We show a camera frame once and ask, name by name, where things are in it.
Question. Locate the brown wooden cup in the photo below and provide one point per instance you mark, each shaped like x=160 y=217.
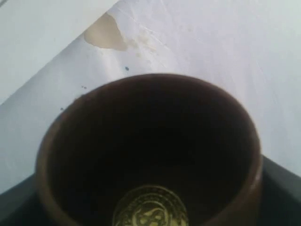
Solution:
x=168 y=130

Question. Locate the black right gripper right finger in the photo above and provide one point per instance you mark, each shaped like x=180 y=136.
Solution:
x=281 y=196

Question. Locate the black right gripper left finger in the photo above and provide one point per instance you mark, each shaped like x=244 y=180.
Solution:
x=20 y=205

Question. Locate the gold coin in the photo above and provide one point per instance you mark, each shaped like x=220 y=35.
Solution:
x=150 y=205

